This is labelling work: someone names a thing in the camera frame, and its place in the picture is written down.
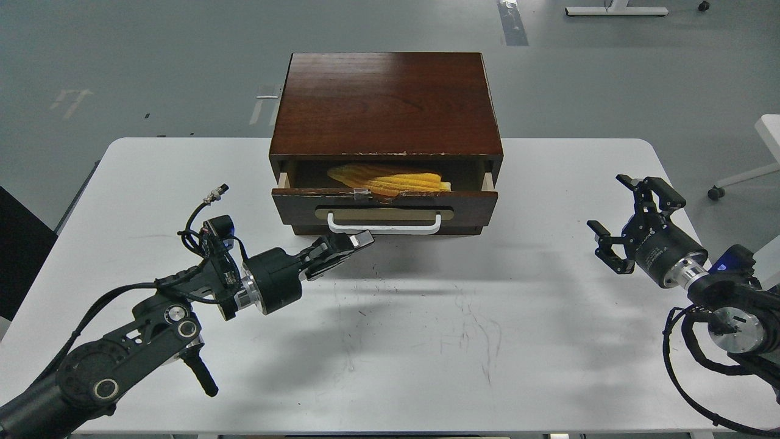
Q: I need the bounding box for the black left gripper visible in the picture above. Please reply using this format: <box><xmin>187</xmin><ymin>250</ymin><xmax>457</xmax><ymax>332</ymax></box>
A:
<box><xmin>243</xmin><ymin>230</ymin><xmax>374</xmax><ymax>316</ymax></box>

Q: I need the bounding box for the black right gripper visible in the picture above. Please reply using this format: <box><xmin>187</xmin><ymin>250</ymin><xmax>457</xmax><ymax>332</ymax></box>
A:
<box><xmin>587</xmin><ymin>174</ymin><xmax>708</xmax><ymax>288</ymax></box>

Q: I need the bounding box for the wooden drawer with white handle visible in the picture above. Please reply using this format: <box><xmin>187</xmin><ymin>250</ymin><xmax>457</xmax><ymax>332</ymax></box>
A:
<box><xmin>271</xmin><ymin>186</ymin><xmax>498</xmax><ymax>235</ymax></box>

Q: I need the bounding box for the yellow corn cob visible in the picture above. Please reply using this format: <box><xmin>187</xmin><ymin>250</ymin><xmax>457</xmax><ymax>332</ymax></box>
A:
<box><xmin>326</xmin><ymin>162</ymin><xmax>452</xmax><ymax>197</ymax></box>

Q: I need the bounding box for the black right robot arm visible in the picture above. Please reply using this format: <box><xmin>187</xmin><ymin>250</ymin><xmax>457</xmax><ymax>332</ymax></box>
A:
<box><xmin>587</xmin><ymin>174</ymin><xmax>778</xmax><ymax>390</ymax></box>

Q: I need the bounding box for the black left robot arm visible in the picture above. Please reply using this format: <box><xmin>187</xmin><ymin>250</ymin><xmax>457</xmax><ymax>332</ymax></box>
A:
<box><xmin>1</xmin><ymin>184</ymin><xmax>374</xmax><ymax>438</ymax></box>

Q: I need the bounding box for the dark wooden cabinet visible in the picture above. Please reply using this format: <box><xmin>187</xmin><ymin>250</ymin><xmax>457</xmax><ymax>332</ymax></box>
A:
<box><xmin>268</xmin><ymin>52</ymin><xmax>504</xmax><ymax>177</ymax></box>

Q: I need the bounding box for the white chair base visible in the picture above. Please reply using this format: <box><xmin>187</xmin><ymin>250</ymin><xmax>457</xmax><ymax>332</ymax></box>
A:
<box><xmin>707</xmin><ymin>114</ymin><xmax>780</xmax><ymax>201</ymax></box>

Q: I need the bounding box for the white table leg base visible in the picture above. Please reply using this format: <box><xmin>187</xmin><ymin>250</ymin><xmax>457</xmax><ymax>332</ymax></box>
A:
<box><xmin>564</xmin><ymin>1</ymin><xmax>669</xmax><ymax>17</ymax></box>

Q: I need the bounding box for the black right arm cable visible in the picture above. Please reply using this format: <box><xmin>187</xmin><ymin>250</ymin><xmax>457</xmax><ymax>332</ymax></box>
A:
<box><xmin>662</xmin><ymin>305</ymin><xmax>780</xmax><ymax>437</ymax></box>

